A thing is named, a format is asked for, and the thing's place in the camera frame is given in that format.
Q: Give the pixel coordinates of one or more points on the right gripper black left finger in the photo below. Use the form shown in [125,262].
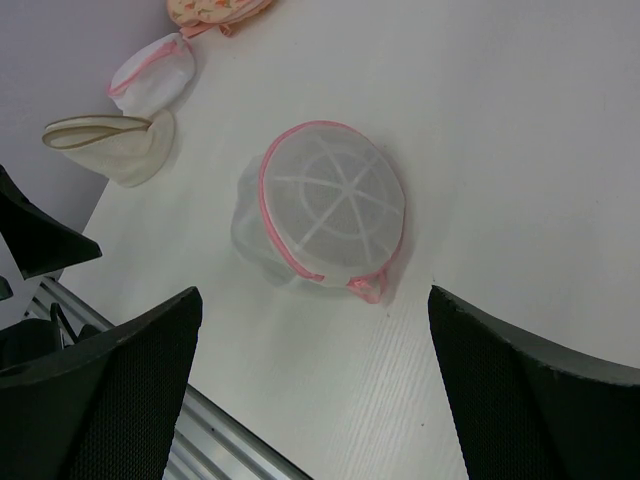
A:
[44,404]

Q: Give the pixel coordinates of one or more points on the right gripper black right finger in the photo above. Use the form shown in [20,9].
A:
[525,407]

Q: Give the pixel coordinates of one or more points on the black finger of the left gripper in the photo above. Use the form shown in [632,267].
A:
[38,243]

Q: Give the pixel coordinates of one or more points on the white mesh laundry bag pink zipper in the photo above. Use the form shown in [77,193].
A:
[322,208]

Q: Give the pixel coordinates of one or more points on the small white mesh laundry bag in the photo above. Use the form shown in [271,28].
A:
[153,77]

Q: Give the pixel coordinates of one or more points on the peach floral bra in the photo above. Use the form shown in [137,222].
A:
[198,16]

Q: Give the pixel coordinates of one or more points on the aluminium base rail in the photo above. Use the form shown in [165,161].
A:
[147,422]

